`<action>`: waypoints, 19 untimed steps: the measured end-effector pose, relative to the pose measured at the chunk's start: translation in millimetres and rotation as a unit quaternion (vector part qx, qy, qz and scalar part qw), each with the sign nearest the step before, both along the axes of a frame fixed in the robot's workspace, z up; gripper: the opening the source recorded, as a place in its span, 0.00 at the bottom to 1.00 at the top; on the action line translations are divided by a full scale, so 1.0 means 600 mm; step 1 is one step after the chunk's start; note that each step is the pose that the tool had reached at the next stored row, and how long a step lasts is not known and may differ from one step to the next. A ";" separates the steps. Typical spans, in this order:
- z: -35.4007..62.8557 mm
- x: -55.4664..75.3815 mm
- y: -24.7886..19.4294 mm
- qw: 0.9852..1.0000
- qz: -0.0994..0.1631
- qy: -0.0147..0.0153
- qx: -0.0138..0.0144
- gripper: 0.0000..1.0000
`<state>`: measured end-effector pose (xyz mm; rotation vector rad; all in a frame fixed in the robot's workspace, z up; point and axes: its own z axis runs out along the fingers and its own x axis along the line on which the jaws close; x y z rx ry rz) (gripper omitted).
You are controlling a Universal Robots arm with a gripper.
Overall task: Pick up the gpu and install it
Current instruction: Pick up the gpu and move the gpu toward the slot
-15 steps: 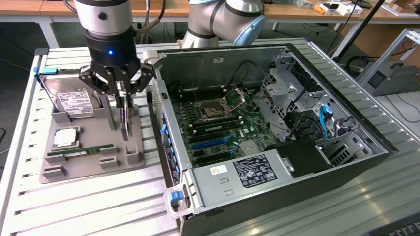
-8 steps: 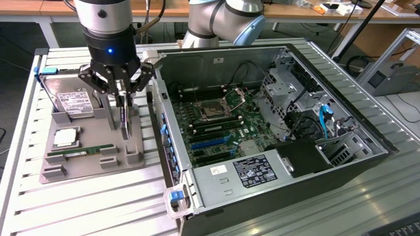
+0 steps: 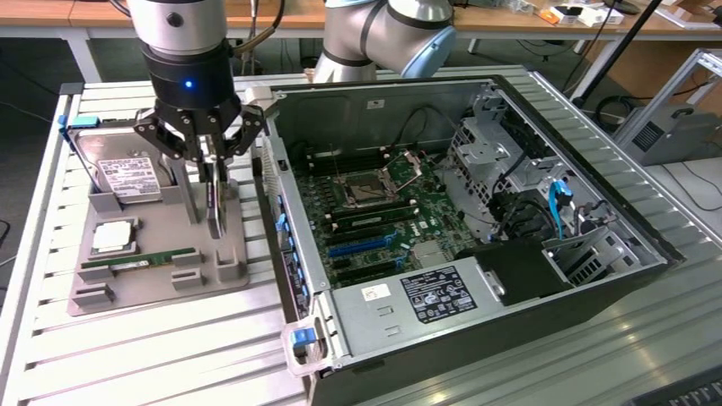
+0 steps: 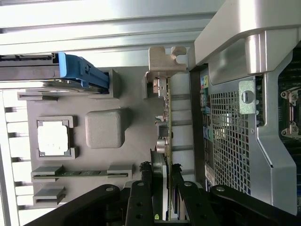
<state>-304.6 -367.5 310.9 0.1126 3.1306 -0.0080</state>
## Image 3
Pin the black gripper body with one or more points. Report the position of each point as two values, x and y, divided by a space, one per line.
186 67

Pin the graphics card with metal bracket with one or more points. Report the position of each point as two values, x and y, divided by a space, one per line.
217 211

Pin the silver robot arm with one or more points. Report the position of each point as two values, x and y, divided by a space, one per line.
181 25

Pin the silver hard disk drive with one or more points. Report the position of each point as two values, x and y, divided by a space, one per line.
125 169

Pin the blue disk caddy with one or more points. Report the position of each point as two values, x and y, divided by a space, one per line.
85 122

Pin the black RAM slot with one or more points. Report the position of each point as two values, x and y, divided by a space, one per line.
352 168
345 153
366 206
370 214
368 210
348 158
349 163

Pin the thin locking lever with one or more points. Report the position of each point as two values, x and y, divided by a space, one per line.
338 169

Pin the green motherboard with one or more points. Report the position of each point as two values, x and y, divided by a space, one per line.
313 199

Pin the grey parts rack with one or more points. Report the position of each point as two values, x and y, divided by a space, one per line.
147 237

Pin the CPU socket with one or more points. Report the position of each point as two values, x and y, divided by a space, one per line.
364 188

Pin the silver CPU chip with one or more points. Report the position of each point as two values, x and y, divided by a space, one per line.
113 236

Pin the metal socket cover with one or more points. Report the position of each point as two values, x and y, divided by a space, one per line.
404 169

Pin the green RAM stick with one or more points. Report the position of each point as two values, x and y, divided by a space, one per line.
373 220
141 260

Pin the blue expansion slot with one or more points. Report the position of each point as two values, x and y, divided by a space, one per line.
360 248

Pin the short black expansion slot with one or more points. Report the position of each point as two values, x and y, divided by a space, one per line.
341 264

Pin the silver drive cage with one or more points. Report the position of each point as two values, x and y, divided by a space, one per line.
490 154

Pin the silver chipset heatsink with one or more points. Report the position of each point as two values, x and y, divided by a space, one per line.
430 253

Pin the blue case latch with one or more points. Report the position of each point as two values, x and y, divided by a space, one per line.
301 338

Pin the silver power supply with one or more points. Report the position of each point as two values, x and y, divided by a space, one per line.
384 321

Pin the black plastic shroud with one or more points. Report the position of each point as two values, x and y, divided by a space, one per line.
520 270

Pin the orange white box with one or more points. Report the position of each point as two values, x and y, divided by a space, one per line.
559 17

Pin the black open PC case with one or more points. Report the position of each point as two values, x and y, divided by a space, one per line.
508 338

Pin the perforated silver disk bay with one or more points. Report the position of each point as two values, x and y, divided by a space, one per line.
599 254

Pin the black tripod pole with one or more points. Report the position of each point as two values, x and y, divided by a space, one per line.
623 44

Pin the black stand base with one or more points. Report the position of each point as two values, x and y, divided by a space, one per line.
621 5

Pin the wooden block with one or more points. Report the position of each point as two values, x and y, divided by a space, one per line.
700 8

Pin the black keyboard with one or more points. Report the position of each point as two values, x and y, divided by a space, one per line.
695 397

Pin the aluminium profile frame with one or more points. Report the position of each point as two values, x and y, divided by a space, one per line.
677 82

